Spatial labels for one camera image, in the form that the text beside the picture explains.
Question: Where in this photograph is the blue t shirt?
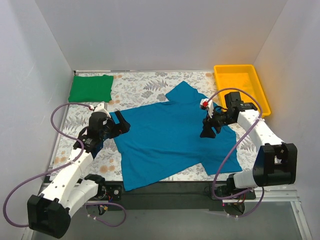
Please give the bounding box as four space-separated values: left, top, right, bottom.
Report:
114 81 241 191

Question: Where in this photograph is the yellow plastic tray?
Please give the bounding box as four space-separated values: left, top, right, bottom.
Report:
213 64 271 118

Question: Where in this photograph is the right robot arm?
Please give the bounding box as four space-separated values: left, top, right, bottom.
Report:
200 87 298 200

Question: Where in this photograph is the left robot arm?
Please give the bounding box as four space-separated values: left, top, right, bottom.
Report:
27 110 131 239

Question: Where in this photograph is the floral table cloth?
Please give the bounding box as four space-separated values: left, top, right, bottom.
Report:
49 71 257 182

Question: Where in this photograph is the folded green t shirt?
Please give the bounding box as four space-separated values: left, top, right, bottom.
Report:
68 75 114 103

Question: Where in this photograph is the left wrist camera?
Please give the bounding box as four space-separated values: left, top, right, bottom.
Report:
93 102 110 116

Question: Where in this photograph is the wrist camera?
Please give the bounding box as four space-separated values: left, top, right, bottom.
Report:
93 102 110 116
199 98 215 119

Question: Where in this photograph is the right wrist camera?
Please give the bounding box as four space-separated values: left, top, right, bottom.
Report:
199 98 215 119

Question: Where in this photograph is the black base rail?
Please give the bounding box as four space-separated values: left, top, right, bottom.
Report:
99 180 257 212

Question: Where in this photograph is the aluminium frame rail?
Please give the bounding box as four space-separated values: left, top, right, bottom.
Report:
256 190 312 240

